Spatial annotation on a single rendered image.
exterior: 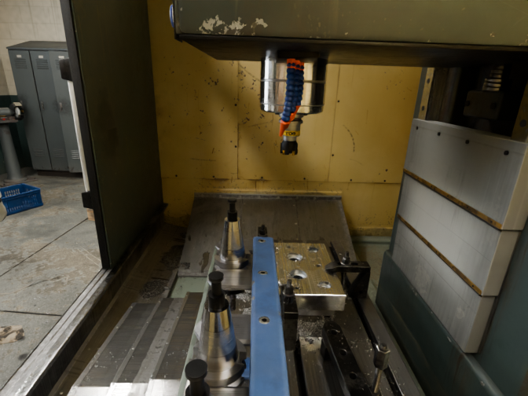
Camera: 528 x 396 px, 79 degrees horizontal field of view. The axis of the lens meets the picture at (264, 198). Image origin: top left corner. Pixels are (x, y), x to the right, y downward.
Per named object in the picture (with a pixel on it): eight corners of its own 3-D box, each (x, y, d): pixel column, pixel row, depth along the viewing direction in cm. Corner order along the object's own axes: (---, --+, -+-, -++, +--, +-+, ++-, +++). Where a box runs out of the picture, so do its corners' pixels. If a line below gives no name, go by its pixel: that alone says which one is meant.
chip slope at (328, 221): (167, 299, 138) (163, 245, 129) (196, 231, 201) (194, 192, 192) (372, 302, 140) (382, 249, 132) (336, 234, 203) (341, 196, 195)
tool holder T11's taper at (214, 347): (234, 374, 33) (234, 321, 31) (192, 370, 33) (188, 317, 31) (240, 342, 37) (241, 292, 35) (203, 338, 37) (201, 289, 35)
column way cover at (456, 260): (460, 357, 77) (526, 144, 60) (386, 256, 122) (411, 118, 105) (481, 357, 78) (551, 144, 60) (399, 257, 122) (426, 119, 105)
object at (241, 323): (191, 346, 38) (191, 342, 38) (199, 317, 43) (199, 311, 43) (250, 347, 39) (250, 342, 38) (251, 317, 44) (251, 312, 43)
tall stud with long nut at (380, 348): (369, 399, 66) (379, 350, 62) (365, 387, 69) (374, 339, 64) (383, 399, 66) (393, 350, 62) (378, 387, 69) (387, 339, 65)
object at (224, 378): (240, 401, 33) (240, 383, 32) (182, 395, 33) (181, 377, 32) (248, 353, 39) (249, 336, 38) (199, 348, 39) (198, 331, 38)
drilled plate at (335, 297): (258, 309, 85) (258, 294, 84) (258, 254, 113) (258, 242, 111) (343, 310, 86) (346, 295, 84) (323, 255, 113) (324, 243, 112)
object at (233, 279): (205, 291, 49) (205, 286, 48) (210, 271, 54) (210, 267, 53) (251, 291, 49) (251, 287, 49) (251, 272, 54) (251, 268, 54)
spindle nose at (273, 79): (327, 115, 72) (332, 57, 68) (256, 112, 73) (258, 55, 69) (320, 110, 87) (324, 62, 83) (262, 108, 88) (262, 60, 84)
